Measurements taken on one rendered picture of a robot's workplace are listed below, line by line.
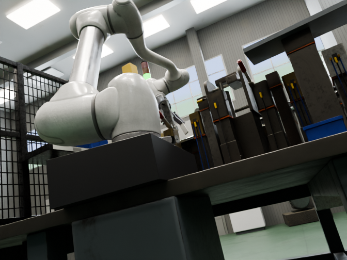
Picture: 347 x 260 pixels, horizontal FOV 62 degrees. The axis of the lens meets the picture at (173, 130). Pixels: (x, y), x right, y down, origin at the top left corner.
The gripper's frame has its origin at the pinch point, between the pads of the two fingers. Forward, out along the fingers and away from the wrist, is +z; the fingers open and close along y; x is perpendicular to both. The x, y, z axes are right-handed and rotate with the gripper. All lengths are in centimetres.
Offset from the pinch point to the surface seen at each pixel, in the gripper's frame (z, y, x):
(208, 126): 20.5, -20.4, -25.8
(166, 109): -6.0, -15.6, -9.6
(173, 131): 8.0, -18.2, -7.3
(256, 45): 15, -30, -65
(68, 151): -1, -59, 20
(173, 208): 57, -79, -33
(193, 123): 13.7, -19.9, -20.1
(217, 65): -432, 656, 129
